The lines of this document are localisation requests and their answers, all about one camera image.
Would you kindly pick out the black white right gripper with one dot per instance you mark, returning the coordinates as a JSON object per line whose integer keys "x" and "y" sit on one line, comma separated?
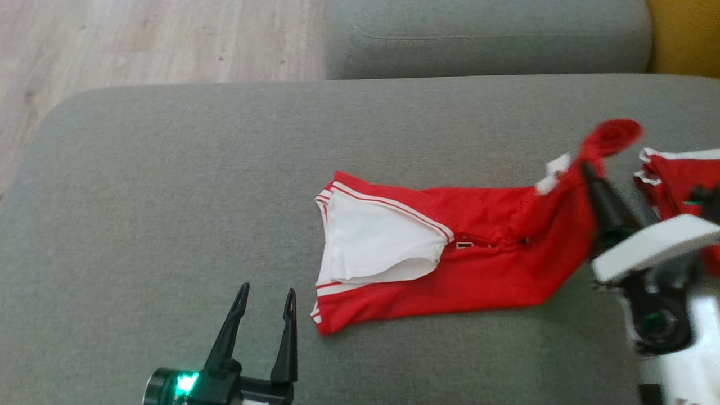
{"x": 658, "y": 247}

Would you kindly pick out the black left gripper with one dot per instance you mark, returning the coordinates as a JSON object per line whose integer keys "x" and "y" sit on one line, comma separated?
{"x": 219, "y": 388}

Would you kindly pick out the red white sports shorts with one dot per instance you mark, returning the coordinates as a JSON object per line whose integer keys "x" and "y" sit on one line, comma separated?
{"x": 675, "y": 174}

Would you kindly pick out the red white basketball jersey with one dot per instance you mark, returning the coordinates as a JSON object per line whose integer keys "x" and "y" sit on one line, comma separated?
{"x": 495, "y": 264}

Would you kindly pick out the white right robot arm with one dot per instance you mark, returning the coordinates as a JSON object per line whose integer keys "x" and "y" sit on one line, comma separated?
{"x": 703, "y": 371}

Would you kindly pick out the large grey sofa ottoman cushion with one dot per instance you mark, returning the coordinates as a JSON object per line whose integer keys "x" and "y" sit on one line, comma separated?
{"x": 169, "y": 197}

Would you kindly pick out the wide yellow sofa backrest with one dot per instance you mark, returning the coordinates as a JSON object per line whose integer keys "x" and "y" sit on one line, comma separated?
{"x": 686, "y": 34}

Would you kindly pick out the grey sofa seat cushion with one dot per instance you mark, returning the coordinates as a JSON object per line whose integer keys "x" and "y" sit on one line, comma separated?
{"x": 478, "y": 34}

